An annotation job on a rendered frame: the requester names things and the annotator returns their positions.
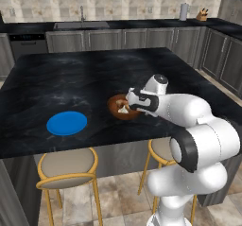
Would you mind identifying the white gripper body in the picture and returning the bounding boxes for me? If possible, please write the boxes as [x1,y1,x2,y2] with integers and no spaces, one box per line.
[125,88,140,110]

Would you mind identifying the tan chicken drumstick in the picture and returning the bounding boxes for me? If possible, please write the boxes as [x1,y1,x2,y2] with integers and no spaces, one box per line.
[114,99,130,109]

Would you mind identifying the brown bowl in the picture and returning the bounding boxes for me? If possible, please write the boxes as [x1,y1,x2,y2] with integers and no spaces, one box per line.
[106,94,143,121]

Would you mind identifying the grey base cupboard run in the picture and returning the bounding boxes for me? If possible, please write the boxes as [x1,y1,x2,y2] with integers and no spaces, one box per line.
[44,26,203,69]

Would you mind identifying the yellow stool with beige seat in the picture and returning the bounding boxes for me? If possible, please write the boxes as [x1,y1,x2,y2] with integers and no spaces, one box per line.
[137,137,199,226]
[35,147,104,226]

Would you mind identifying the blue plate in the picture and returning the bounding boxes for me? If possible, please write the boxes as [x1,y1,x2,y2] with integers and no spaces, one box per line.
[45,111,88,137]

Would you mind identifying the dark kitchen island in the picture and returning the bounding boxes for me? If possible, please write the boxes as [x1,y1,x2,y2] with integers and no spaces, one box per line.
[0,46,242,226]

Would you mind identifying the grey sink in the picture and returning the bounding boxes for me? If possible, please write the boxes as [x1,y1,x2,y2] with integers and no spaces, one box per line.
[53,21,111,31]

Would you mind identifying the silver tap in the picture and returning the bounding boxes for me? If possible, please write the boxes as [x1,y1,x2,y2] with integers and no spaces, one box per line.
[79,5,87,23]

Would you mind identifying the white paper towel roll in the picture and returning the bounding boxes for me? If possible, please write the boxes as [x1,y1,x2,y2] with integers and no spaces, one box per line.
[179,2,190,22]

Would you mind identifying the grey side cupboard run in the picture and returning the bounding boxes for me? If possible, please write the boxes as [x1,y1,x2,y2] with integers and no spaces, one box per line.
[199,26,242,99]

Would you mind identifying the wooden knife block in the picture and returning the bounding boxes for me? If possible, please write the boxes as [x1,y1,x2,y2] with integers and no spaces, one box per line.
[195,8,209,23]

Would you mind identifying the grey dishwasher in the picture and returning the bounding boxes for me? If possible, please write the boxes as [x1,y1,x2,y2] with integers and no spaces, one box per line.
[9,33,49,62]

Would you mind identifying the grey narrow base cupboard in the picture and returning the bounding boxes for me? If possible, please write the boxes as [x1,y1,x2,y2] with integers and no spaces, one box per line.
[0,32,16,81]

